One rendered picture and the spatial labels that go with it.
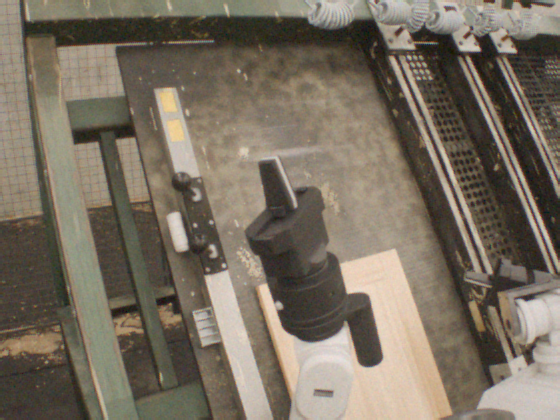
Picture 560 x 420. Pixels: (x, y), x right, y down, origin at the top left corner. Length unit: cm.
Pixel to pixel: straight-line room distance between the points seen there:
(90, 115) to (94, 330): 48
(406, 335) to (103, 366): 67
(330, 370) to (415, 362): 62
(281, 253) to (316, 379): 17
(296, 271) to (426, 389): 74
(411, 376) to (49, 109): 96
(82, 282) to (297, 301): 48
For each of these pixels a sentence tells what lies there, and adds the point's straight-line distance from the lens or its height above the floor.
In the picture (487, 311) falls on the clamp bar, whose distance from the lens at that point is 134.
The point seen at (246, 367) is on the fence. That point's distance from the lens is 99.
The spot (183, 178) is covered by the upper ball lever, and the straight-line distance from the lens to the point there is 91.
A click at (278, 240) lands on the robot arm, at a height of 157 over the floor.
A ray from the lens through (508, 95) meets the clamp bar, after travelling 180.
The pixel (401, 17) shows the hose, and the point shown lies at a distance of 137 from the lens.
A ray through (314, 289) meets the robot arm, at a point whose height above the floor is 150.
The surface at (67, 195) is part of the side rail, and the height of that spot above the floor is 149.
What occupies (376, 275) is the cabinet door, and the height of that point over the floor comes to 124.
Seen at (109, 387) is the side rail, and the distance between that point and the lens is 92.
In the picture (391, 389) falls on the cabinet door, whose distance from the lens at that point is 117.
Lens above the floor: 177
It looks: 19 degrees down
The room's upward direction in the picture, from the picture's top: straight up
